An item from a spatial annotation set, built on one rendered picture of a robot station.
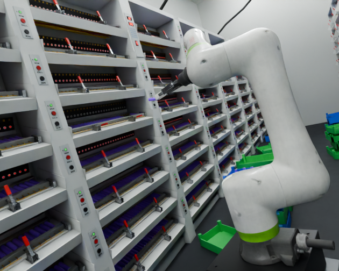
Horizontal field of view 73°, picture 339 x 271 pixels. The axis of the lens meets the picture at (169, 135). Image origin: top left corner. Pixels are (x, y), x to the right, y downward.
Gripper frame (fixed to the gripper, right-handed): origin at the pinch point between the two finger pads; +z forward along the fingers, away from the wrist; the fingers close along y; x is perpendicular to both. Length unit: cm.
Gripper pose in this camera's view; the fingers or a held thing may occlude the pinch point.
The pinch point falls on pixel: (160, 94)
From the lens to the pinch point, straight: 136.9
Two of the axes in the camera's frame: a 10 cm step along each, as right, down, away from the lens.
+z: -7.4, 3.8, 5.6
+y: -5.2, 2.1, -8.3
